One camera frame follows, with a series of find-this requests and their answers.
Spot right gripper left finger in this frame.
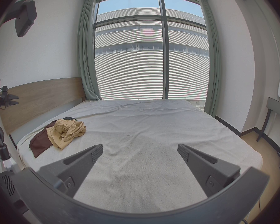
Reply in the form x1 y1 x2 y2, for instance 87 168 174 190
38 144 103 198

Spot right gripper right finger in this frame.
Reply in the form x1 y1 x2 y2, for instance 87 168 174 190
177 144 241 199

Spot tan shorts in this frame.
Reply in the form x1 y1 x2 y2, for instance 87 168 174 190
47 119 87 151

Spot bed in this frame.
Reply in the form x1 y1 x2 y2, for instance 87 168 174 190
0 77 264 214

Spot dark brown garment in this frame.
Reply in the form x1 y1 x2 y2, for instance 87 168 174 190
29 121 56 158

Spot grey small table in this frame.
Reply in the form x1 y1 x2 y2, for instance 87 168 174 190
256 97 280 158

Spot window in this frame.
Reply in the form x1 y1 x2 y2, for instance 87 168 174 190
93 0 210 112

